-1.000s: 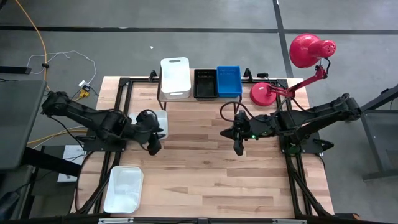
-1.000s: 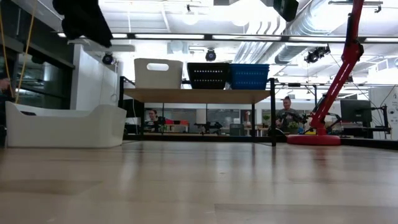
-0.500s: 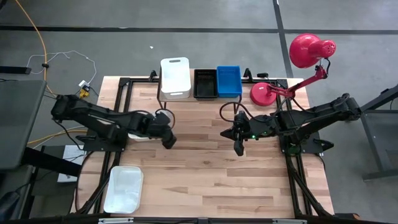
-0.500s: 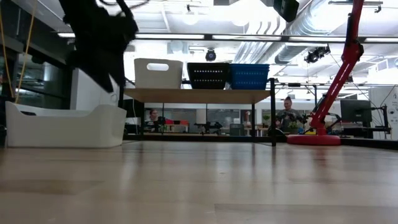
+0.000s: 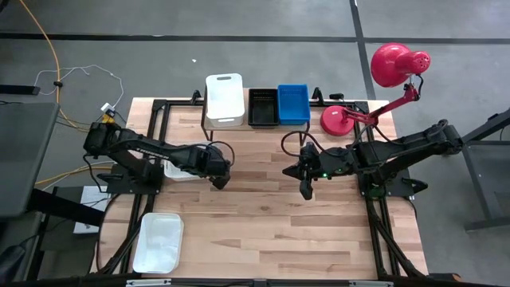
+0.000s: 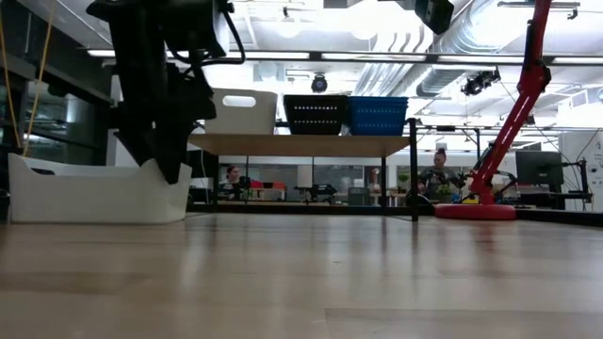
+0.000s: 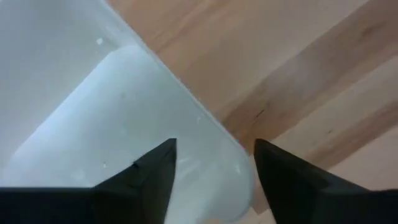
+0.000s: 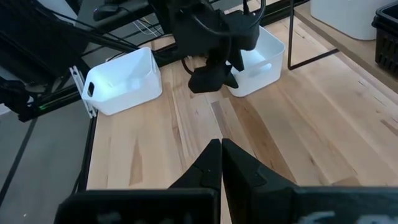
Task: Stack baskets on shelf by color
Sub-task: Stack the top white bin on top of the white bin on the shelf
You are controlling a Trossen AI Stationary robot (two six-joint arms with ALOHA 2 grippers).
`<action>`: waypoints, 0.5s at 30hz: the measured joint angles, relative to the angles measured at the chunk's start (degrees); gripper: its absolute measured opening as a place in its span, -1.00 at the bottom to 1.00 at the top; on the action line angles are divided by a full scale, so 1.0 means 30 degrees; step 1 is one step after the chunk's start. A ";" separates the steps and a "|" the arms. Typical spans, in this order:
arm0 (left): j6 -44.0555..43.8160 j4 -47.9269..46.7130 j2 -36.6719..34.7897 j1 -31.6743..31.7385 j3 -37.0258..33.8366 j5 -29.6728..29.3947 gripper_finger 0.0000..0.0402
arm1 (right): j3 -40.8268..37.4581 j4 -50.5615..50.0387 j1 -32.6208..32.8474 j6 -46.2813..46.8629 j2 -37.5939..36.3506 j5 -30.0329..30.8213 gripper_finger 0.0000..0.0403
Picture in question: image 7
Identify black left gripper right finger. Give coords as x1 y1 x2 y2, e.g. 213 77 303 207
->
254 138 398 224

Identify white plastic bin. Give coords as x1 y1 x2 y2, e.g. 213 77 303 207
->
0 0 256 224

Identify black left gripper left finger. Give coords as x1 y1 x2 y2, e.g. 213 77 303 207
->
0 138 177 224

